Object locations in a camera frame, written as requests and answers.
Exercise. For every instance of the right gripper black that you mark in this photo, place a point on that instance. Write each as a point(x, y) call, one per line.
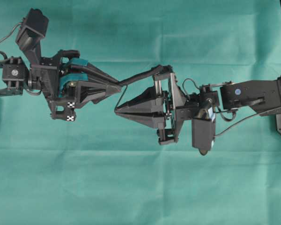
point(147, 108)

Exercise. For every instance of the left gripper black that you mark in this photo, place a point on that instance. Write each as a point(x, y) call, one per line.
point(63, 92)

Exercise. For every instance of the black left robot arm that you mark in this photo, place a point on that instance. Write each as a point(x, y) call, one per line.
point(15, 77)

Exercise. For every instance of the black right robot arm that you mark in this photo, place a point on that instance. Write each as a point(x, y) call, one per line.
point(264, 97)

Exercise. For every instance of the green table cloth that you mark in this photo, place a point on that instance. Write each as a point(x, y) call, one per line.
point(103, 169)

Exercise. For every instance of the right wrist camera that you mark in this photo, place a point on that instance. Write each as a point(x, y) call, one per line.
point(203, 128)

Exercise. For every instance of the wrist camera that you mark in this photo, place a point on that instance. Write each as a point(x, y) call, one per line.
point(203, 128)
point(32, 30)

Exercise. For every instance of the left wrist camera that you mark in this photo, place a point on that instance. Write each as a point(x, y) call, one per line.
point(32, 30)

